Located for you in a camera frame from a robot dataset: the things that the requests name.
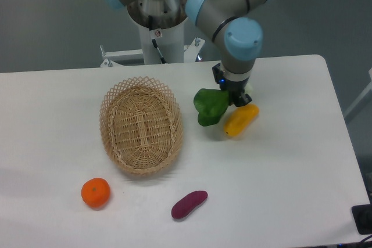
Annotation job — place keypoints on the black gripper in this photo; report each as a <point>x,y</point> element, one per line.
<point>233,84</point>

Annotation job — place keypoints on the green bok choy vegetable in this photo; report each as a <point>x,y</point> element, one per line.
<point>211,105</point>

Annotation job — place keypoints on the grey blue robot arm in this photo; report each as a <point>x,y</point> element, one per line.
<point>224,22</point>

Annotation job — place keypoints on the yellow mango fruit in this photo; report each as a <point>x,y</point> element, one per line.
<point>240,119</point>

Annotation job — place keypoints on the woven wicker basket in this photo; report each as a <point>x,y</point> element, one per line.
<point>141,126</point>

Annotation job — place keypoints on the purple sweet potato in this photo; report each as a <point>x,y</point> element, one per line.
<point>187,204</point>

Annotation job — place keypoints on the white table leg right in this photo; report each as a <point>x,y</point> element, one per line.
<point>359,103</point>

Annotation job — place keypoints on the orange tangerine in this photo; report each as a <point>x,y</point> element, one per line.
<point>95,193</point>

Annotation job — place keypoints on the black device at edge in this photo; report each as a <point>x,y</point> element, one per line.
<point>362,218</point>

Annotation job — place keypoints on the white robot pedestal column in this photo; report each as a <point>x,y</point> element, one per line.
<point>159,22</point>

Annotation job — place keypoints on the white metal base frame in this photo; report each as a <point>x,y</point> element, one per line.
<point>169,53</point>

